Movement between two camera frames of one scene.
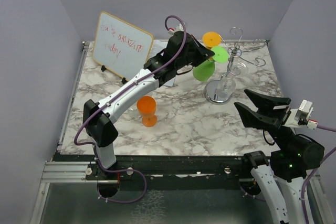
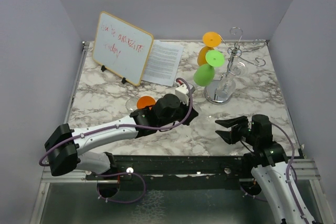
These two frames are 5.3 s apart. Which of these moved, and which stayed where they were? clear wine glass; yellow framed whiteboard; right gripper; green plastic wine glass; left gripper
Moved: right gripper; left gripper; green plastic wine glass
Stayed: yellow framed whiteboard; clear wine glass
